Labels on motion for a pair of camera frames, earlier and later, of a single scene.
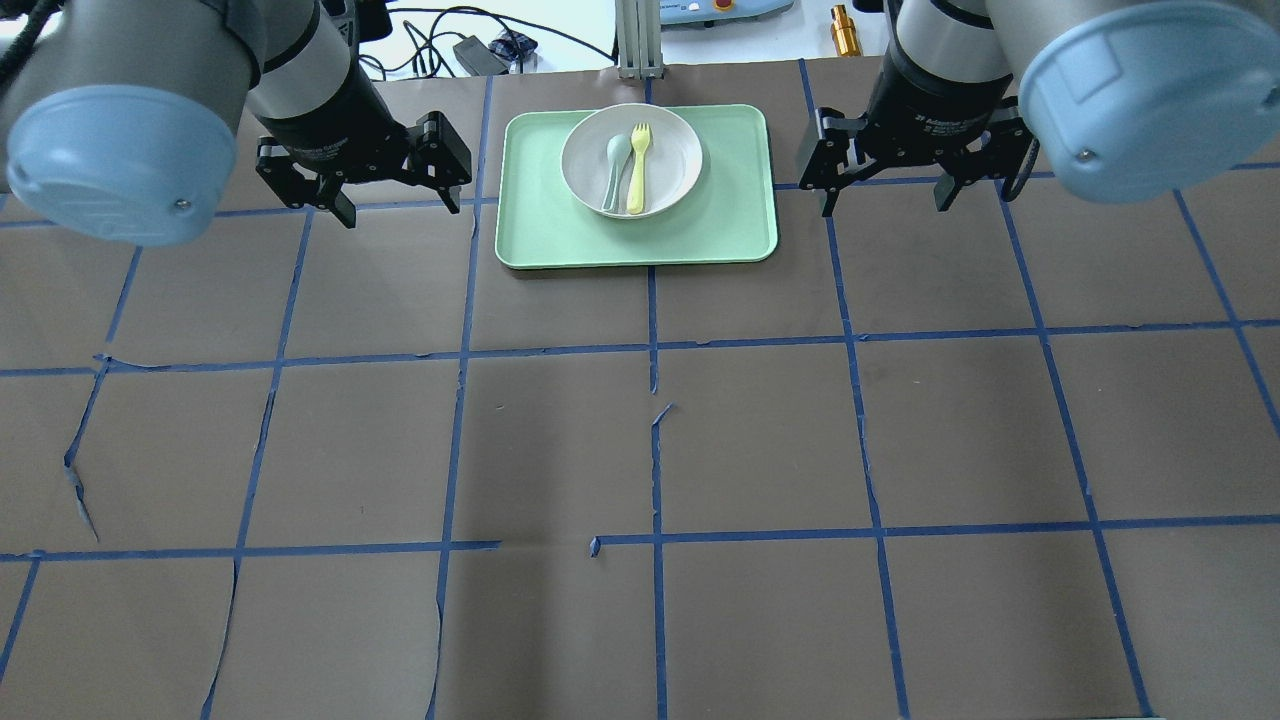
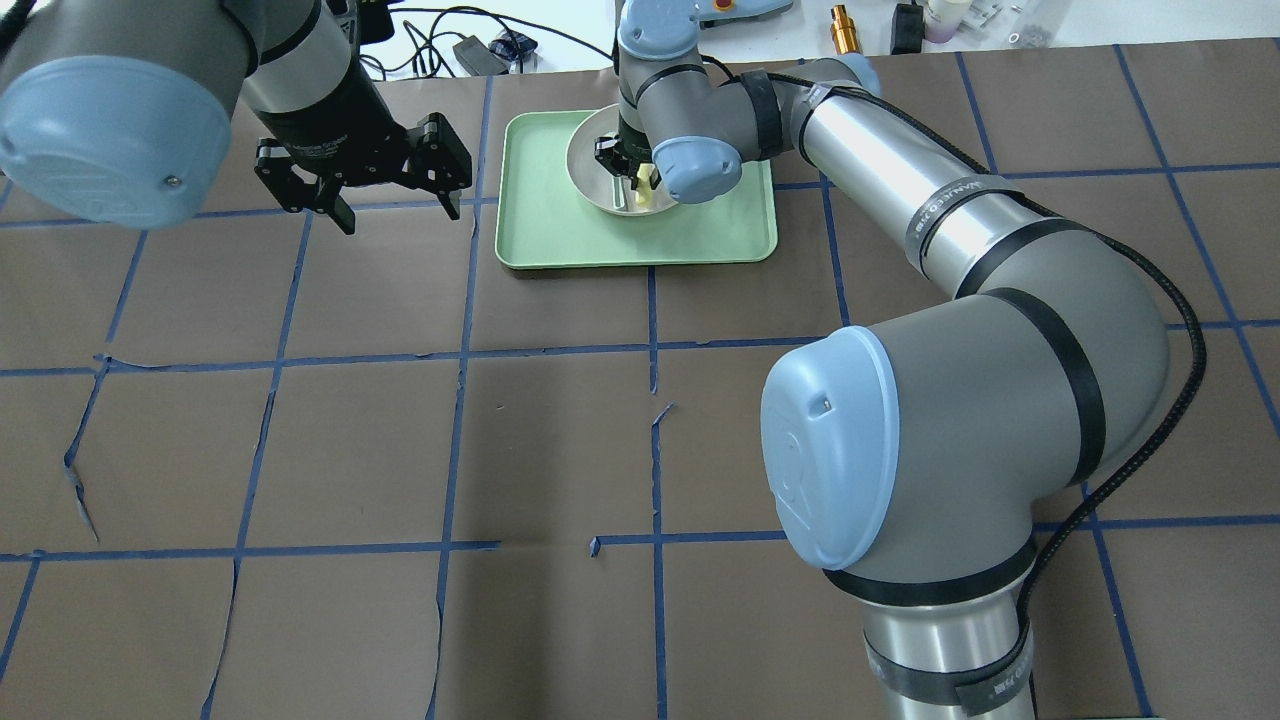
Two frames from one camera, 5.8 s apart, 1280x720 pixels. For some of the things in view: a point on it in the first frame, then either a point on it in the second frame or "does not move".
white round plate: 632,160 does not move
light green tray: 731,218 does not move
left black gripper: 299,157 does not move
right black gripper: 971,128 → 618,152
